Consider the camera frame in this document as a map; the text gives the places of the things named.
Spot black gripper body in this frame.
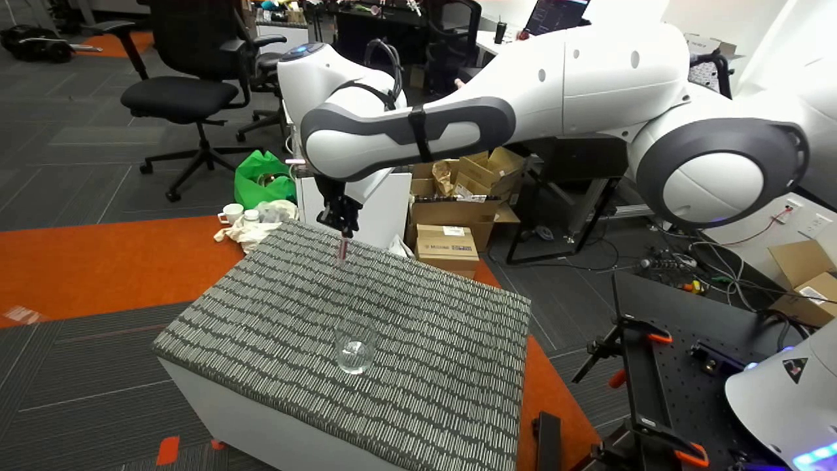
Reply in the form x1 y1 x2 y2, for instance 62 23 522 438
313 172 367 226

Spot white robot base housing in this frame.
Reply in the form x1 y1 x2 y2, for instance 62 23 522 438
721 320 837 471

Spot clear drinking glass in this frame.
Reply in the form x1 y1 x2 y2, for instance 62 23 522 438
333 306 380 379

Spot green bag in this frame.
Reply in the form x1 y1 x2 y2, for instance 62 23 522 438
229 148 301 213

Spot grey patterned cloth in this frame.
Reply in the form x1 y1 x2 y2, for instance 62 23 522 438
152 221 533 471

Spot open large cardboard box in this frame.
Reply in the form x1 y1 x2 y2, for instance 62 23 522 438
407 145 532 230

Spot black office chair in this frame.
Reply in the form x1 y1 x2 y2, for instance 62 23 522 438
113 0 292 204

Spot black metal stand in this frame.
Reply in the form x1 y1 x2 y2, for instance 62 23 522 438
503 178 630 268

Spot white box table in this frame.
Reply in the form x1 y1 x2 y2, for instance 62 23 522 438
159 354 388 471

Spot black computer case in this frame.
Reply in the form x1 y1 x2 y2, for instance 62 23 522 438
525 137 634 186

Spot white paper scrap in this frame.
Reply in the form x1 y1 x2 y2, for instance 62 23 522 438
3 303 44 331

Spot black duffel bag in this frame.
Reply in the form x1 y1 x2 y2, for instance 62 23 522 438
0 23 78 65

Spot black breadboard table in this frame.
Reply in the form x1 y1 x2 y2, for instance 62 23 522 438
607 268 793 471

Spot open cardboard box with flaps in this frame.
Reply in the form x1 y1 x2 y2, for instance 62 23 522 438
763 239 837 336

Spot black upright post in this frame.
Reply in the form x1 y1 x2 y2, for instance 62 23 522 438
528 412 564 471

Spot orange handled black clamp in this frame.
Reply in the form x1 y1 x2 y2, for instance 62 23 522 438
571 314 677 392
593 416 715 471

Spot tangled floor cables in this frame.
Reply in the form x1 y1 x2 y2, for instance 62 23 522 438
639 230 773 308

